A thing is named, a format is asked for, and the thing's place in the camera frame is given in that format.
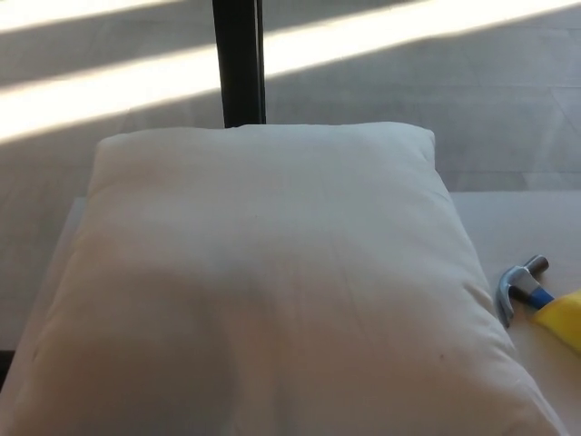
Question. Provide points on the white pillow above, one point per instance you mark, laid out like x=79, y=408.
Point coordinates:
x=272, y=281

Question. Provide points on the black vertical post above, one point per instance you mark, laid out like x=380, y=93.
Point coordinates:
x=238, y=63

